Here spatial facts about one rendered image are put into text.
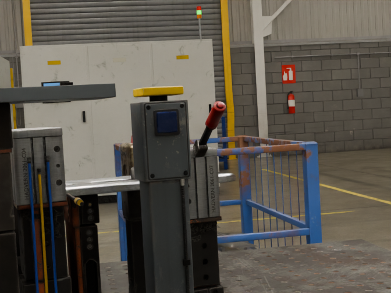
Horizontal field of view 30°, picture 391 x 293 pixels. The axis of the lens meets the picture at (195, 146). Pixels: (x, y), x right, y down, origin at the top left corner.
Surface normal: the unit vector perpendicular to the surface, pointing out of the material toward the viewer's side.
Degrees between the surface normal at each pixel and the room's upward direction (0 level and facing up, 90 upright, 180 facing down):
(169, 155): 90
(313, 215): 90
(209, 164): 90
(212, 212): 90
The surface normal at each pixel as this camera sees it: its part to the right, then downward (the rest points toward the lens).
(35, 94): 0.32, 0.04
